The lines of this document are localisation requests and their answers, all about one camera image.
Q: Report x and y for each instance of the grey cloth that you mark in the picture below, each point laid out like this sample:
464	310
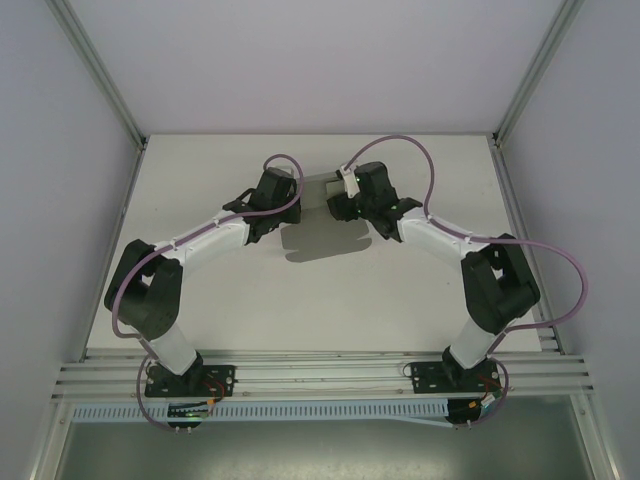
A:
320	240

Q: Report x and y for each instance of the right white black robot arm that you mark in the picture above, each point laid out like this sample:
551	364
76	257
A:
435	235

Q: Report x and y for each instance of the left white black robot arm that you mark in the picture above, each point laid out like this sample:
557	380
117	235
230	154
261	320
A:
210	240

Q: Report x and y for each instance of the left arm base electronics board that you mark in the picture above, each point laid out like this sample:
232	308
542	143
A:
187	412

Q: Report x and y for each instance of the right arm base electronics board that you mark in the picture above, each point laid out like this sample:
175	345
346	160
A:
465	412

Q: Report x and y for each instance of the grey metal lower panel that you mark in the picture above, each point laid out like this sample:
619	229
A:
320	455

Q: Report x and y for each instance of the right aluminium table side rail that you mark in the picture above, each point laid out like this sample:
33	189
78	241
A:
515	210

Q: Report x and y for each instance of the aluminium table side rail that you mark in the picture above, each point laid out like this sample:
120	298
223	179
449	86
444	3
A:
515	210
125	200

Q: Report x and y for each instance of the left aluminium table side rail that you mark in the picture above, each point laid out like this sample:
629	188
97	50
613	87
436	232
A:
125	200

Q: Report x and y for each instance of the aluminium mounting rail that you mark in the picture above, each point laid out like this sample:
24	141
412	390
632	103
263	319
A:
320	375

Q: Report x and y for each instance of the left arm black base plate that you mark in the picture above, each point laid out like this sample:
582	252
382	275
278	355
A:
225	372

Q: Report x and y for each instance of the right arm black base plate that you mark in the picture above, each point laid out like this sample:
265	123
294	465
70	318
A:
425	372

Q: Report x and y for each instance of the right aluminium frame post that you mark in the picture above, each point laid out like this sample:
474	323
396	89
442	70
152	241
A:
540	65

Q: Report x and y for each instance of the aluminium frame post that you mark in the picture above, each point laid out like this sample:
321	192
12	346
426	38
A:
540	65
100	67

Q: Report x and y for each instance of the left aluminium frame post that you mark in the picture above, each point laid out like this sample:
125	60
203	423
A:
100	67

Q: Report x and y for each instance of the right aluminium frame leg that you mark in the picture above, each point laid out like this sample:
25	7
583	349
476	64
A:
600	440

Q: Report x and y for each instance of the aluminium frame leg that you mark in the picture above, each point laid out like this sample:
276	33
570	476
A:
50	445
600	440

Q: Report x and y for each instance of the left aluminium frame leg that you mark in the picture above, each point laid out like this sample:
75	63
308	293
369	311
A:
50	445

